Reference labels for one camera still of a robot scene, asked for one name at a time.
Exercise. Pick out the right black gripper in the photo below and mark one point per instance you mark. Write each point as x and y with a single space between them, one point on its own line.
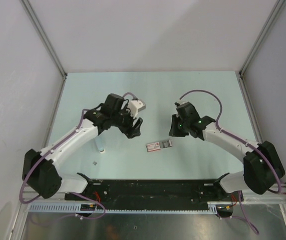
174 132

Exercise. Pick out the left aluminium corner post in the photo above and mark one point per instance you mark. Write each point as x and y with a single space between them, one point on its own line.
32 15

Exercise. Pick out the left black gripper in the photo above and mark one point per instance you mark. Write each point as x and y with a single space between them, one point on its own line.
129 131

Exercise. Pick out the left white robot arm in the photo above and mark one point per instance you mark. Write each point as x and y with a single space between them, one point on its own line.
41 169

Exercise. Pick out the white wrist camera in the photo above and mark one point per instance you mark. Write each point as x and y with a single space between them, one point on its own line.
179 102
135 106

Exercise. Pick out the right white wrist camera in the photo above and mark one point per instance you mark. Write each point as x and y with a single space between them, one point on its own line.
179 102

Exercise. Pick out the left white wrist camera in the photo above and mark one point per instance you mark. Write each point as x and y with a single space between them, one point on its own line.
135 106

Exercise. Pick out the right aluminium corner post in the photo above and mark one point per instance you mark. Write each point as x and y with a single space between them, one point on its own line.
263 34

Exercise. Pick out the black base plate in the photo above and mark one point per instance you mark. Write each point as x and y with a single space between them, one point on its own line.
204 190

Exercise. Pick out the red staple box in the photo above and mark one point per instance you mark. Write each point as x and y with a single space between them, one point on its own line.
156 146

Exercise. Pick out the aluminium front rail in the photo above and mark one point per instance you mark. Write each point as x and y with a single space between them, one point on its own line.
70 203

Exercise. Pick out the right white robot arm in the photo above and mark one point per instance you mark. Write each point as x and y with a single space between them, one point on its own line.
262 167

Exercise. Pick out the aluminium corner post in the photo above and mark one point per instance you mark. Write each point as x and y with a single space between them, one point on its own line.
263 34
32 15

